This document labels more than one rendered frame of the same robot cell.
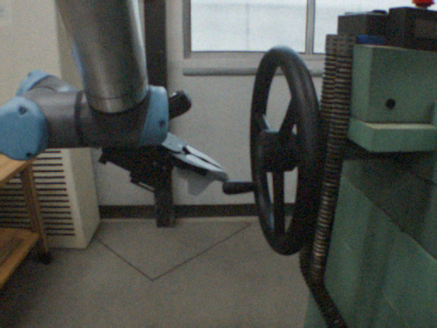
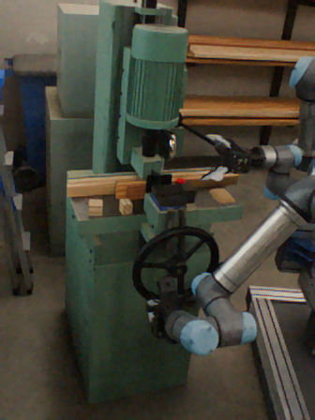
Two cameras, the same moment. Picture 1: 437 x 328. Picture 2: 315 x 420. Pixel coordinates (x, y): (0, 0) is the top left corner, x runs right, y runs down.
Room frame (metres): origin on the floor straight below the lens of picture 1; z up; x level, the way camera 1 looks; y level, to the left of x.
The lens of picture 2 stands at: (0.87, 1.00, 1.66)
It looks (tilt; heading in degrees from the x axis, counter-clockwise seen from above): 26 degrees down; 257
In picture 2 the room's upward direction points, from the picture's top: 5 degrees clockwise
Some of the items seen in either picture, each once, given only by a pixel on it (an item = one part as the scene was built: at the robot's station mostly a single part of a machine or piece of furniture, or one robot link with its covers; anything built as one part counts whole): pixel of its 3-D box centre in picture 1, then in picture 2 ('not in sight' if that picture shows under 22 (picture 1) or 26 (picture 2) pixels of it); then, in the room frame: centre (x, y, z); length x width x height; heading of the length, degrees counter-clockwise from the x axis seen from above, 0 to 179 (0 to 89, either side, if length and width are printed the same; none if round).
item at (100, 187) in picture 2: not in sight; (157, 184); (0.47, -0.42, 0.92); 0.66 x 0.02 x 0.04; 7
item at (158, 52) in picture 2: not in sight; (156, 76); (0.51, -0.42, 1.32); 0.18 x 0.18 x 0.31
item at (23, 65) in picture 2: not in sight; (49, 121); (0.83, -2.35, 0.48); 0.64 x 0.54 x 0.97; 5
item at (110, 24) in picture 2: not in sight; (127, 97); (0.55, -0.71, 1.16); 0.22 x 0.22 x 0.72; 7
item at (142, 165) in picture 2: not in sight; (146, 164); (0.51, -0.44, 1.00); 0.14 x 0.07 x 0.09; 97
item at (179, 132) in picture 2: not in sight; (170, 139); (0.38, -0.62, 1.02); 0.09 x 0.07 x 0.12; 7
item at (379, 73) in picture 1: (387, 79); (170, 213); (0.47, -0.23, 0.92); 0.15 x 0.13 x 0.09; 7
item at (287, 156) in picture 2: not in sight; (282, 157); (0.07, -0.28, 1.09); 0.11 x 0.08 x 0.09; 7
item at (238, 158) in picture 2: not in sight; (244, 158); (0.23, -0.26, 1.10); 0.12 x 0.09 x 0.08; 7
